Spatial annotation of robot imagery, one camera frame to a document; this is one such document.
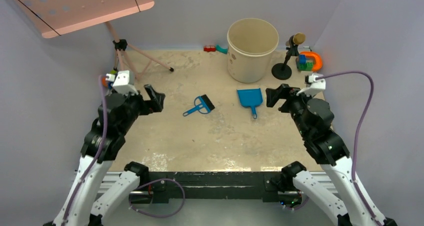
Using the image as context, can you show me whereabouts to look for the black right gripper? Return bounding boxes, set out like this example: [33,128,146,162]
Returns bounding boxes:
[265,83,316,137]

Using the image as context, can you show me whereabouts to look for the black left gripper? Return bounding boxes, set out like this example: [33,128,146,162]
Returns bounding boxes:
[118,84,164,134]

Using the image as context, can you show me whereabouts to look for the blue plastic dustpan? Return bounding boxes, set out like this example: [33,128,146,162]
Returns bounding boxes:
[237,88,263,119]

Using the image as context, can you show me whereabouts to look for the blue hand brush black bristles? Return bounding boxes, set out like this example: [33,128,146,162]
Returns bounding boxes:
[182,94,215,117]

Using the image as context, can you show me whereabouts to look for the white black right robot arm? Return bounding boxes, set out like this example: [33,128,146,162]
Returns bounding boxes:
[266,84,396,226]

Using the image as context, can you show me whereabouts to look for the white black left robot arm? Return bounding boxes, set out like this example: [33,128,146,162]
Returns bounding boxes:
[47,84,166,226]

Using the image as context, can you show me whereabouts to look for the black microphone stand gold mic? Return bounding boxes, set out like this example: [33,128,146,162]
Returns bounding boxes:
[271,32,306,80]

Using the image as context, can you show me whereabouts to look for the orange green toy block set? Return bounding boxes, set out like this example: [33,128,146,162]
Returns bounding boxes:
[295,51,323,72]

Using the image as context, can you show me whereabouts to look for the orange blue toy car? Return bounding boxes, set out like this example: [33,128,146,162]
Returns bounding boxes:
[100,68,119,90]

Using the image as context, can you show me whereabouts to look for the cream round bucket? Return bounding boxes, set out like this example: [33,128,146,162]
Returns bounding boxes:
[226,18,279,83]

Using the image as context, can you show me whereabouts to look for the teal curved toy piece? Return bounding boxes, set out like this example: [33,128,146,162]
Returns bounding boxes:
[215,44,229,54]

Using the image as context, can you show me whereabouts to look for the red toy block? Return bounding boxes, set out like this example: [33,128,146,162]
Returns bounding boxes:
[203,45,216,52]

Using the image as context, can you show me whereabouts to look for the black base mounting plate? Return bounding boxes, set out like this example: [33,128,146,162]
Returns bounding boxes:
[130,172,306,207]

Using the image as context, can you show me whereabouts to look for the pink music stand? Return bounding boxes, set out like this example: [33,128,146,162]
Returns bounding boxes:
[14,0,174,79]

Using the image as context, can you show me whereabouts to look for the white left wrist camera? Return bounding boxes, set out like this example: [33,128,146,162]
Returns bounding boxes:
[113,70,139,95]

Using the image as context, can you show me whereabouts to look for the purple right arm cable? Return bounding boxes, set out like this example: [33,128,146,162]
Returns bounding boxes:
[314,71,385,226]

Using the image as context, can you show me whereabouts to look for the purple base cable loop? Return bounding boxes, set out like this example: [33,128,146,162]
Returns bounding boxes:
[128,178,186,218]

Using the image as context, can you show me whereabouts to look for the aluminium frame rail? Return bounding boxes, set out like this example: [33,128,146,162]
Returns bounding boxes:
[59,85,370,226]

